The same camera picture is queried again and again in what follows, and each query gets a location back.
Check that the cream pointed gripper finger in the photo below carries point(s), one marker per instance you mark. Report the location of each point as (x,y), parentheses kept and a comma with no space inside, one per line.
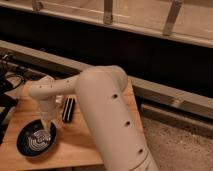
(46,125)

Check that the black ceramic bowl white swirls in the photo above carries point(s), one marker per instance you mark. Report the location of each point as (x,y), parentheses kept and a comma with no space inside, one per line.
(33,140)

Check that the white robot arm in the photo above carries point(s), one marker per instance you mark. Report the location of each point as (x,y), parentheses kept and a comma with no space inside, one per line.
(99,94)

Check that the small white bottle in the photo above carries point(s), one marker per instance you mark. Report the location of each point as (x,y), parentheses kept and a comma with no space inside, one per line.
(59,99)

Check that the black equipment with cables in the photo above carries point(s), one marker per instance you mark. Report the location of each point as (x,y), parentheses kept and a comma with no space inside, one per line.
(6,101)

